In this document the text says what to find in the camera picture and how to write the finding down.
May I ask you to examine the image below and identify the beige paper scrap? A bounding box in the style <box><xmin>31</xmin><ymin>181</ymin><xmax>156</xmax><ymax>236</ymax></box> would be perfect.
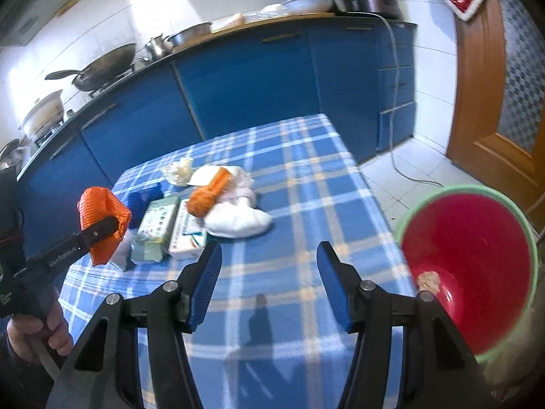
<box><xmin>418</xmin><ymin>270</ymin><xmax>443</xmax><ymax>294</ymax></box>

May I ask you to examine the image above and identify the rolled orange mesh bag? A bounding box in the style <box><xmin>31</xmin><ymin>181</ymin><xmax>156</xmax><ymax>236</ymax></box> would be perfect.
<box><xmin>188</xmin><ymin>168</ymin><xmax>234</xmax><ymax>218</ymax></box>

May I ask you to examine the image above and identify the green tissue packet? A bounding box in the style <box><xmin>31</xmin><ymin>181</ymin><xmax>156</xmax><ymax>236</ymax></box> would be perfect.
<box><xmin>130</xmin><ymin>196</ymin><xmax>182</xmax><ymax>265</ymax></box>

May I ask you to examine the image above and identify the steel basin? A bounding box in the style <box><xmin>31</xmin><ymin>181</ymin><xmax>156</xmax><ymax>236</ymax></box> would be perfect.
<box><xmin>168</xmin><ymin>21</ymin><xmax>213</xmax><ymax>48</ymax></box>

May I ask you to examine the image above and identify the small steel pot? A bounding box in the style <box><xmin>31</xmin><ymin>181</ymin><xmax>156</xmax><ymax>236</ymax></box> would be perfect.
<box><xmin>144</xmin><ymin>33</ymin><xmax>175</xmax><ymax>61</ymax></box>

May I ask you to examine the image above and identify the dark rice cooker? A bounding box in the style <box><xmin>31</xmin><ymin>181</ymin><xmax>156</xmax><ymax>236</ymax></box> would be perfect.
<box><xmin>343</xmin><ymin>0</ymin><xmax>402</xmax><ymax>20</ymax></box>

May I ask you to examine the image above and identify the white bowl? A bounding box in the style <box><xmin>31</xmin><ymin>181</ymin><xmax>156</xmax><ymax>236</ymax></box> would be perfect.
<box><xmin>281</xmin><ymin>0</ymin><xmax>336</xmax><ymax>14</ymax></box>

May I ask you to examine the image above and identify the crumpled white paper ball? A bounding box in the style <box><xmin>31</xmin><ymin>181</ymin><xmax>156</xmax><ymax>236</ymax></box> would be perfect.
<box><xmin>162</xmin><ymin>157</ymin><xmax>193</xmax><ymax>186</ymax></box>

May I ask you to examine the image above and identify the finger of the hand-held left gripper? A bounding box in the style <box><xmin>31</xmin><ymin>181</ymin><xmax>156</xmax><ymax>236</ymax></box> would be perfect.
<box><xmin>77</xmin><ymin>216</ymin><xmax>121</xmax><ymax>257</ymax></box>

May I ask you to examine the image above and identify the white power cable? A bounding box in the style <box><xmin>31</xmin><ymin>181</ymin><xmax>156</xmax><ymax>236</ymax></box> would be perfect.
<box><xmin>375</xmin><ymin>12</ymin><xmax>446</xmax><ymax>186</ymax></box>

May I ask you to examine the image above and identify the clear plastic food bag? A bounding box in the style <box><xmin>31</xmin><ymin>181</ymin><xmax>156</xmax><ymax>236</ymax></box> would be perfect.
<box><xmin>213</xmin><ymin>3</ymin><xmax>290</xmax><ymax>30</ymax></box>

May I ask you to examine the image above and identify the blue plaid tablecloth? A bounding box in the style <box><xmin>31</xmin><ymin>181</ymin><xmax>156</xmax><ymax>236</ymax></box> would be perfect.
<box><xmin>57</xmin><ymin>113</ymin><xmax>420</xmax><ymax>409</ymax></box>

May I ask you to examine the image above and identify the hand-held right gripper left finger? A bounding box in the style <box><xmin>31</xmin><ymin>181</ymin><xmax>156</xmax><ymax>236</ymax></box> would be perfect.
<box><xmin>45</xmin><ymin>242</ymin><xmax>223</xmax><ymax>409</ymax></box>

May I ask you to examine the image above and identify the blue chenille cloth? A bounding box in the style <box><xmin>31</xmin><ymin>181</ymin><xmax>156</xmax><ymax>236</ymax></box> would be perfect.
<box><xmin>127</xmin><ymin>183</ymin><xmax>162</xmax><ymax>227</ymax></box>

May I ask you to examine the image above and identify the clear plastic wrapper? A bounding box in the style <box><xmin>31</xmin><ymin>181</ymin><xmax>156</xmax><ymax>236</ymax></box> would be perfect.
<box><xmin>110</xmin><ymin>230</ymin><xmax>137</xmax><ymax>272</ymax></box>

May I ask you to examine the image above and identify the white tissue packet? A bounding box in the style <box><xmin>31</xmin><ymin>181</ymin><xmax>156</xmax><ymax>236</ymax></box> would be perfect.
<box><xmin>167</xmin><ymin>199</ymin><xmax>209</xmax><ymax>258</ymax></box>

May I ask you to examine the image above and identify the yellow sponge cloth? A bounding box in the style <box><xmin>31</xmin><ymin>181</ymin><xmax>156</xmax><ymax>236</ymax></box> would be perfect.
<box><xmin>187</xmin><ymin>165</ymin><xmax>222</xmax><ymax>188</ymax></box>

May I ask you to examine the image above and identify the red bin with green rim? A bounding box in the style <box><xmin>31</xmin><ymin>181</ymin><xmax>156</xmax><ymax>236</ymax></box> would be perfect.
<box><xmin>392</xmin><ymin>184</ymin><xmax>539</xmax><ymax>365</ymax></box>

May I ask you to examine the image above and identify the wooden door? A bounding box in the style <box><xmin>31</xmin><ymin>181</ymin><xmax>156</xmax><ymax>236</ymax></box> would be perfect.
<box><xmin>445</xmin><ymin>0</ymin><xmax>545</xmax><ymax>222</ymax></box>

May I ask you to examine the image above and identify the white plastic bag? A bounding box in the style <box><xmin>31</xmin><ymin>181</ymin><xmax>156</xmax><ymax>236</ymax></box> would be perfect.
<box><xmin>203</xmin><ymin>166</ymin><xmax>273</xmax><ymax>238</ymax></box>

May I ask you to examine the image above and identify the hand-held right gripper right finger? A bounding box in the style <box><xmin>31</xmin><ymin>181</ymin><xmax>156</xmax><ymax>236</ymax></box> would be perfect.
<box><xmin>316</xmin><ymin>241</ymin><xmax>501</xmax><ymax>409</ymax></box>

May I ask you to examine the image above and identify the blue kitchen cabinet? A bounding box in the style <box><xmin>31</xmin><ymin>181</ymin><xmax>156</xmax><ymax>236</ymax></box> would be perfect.
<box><xmin>15</xmin><ymin>11</ymin><xmax>418</xmax><ymax>197</ymax></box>

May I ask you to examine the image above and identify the orange mesh bag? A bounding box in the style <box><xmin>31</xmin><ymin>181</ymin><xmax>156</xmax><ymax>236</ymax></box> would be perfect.
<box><xmin>188</xmin><ymin>168</ymin><xmax>234</xmax><ymax>218</ymax></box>
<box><xmin>77</xmin><ymin>186</ymin><xmax>132</xmax><ymax>267</ymax></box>

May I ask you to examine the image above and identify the person's left hand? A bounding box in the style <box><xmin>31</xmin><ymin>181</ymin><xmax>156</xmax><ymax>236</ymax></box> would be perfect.
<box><xmin>6</xmin><ymin>290</ymin><xmax>74</xmax><ymax>361</ymax></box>

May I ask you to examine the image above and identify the white pot with lid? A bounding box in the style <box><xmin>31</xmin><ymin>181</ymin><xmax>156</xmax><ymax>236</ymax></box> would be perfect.
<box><xmin>18</xmin><ymin>89</ymin><xmax>64</xmax><ymax>139</ymax></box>

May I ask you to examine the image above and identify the black wok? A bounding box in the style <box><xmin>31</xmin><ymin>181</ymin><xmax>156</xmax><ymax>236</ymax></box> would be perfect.
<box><xmin>45</xmin><ymin>43</ymin><xmax>138</xmax><ymax>92</ymax></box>

